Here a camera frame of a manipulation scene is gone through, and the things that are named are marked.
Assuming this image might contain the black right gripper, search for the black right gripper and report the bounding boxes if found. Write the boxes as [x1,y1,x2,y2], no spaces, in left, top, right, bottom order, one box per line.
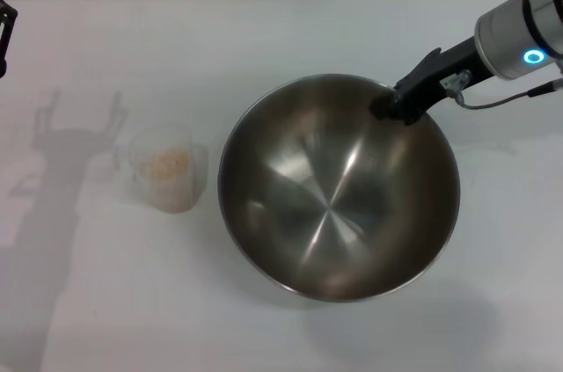
[369,37,490,128]

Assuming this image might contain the stainless steel mixing bowl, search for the stainless steel mixing bowl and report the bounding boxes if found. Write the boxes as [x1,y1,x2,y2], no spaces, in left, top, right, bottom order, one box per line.
[218,74,462,304]

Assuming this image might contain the white rice grains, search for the white rice grains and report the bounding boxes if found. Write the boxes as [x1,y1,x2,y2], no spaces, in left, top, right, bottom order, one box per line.
[138,148,194,213]

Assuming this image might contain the clear plastic measuring cup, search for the clear plastic measuring cup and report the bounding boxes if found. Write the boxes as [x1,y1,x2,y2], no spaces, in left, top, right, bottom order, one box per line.
[114,122,209,215]

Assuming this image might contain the gray gripper cable with plug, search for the gray gripper cable with plug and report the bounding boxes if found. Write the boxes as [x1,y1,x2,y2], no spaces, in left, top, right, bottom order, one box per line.
[442,71,563,109]

